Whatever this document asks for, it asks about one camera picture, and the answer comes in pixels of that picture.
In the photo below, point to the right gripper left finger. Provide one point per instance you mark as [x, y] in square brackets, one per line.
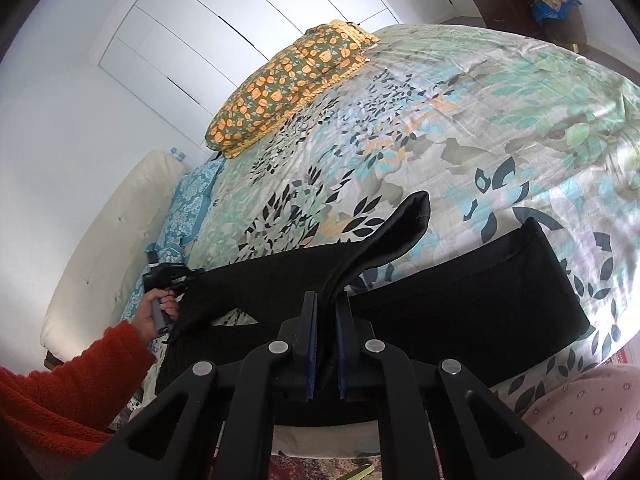
[217, 422]

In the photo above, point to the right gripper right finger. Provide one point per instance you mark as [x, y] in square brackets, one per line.
[434, 421]

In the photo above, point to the black pants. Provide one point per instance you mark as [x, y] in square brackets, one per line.
[499, 310]

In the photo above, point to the orange sleeve left forearm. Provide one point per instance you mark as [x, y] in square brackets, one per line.
[65, 412]

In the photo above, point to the person left hand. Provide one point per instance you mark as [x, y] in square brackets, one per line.
[143, 321]

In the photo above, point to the teal damask pillow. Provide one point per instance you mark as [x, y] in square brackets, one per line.
[187, 210]

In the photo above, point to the pink dotted pajama leg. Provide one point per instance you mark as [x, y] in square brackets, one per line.
[591, 421]

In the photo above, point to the orange floral green pillow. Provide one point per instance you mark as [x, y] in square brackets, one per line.
[325, 55]

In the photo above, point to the floral leaf bedspread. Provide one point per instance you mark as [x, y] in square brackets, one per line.
[497, 128]

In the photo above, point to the dark wooden dresser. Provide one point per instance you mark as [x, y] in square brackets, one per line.
[516, 16]

